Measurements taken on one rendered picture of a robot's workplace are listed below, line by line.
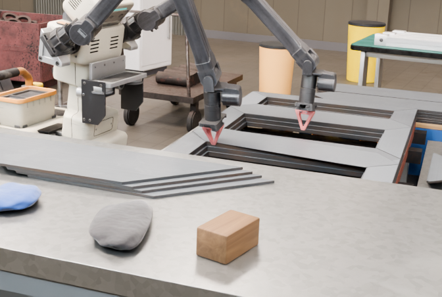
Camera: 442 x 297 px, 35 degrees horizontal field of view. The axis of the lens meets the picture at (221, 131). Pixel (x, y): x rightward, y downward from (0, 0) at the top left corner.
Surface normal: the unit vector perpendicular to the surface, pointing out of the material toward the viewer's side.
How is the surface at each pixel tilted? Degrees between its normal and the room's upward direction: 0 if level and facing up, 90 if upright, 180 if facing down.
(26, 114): 92
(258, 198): 0
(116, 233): 5
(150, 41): 90
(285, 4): 90
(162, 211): 0
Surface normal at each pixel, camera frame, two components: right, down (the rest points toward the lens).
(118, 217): 0.18, -0.94
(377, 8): -0.43, 0.23
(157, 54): 0.86, 0.17
